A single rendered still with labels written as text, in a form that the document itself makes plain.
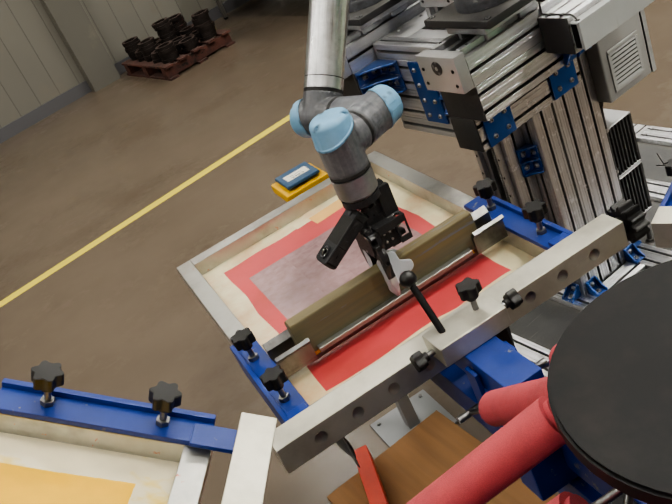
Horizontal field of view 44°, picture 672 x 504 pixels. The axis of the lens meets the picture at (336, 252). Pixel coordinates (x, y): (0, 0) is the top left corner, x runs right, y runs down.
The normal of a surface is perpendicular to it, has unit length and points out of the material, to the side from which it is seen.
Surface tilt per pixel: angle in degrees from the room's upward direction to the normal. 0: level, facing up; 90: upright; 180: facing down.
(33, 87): 90
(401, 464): 0
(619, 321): 0
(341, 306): 90
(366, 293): 90
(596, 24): 90
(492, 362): 0
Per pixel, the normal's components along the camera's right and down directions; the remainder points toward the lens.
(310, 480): -0.37, -0.80
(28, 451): 0.18, -0.83
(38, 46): 0.54, 0.23
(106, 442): -0.06, 0.53
